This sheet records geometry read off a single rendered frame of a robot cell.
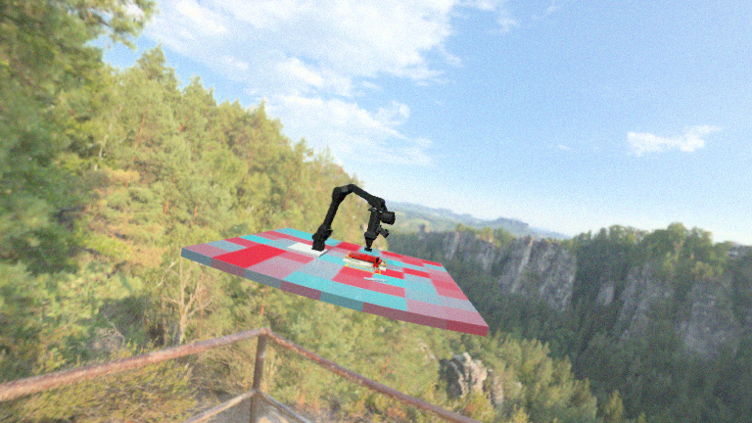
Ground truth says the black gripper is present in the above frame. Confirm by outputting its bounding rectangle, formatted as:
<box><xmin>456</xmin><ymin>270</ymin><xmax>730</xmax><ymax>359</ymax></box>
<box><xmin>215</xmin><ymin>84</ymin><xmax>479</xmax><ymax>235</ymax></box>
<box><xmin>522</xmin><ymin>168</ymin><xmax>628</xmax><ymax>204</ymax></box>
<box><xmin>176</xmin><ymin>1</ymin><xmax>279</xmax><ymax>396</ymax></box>
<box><xmin>364</xmin><ymin>219</ymin><xmax>380</xmax><ymax>251</ymax></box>

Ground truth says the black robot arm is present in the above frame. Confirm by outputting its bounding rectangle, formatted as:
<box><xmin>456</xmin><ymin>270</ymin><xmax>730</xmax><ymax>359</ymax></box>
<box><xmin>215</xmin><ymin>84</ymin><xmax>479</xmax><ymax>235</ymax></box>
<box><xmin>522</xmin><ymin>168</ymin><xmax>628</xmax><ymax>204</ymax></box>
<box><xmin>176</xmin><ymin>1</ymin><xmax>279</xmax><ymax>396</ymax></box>
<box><xmin>311</xmin><ymin>184</ymin><xmax>396</xmax><ymax>252</ymax></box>

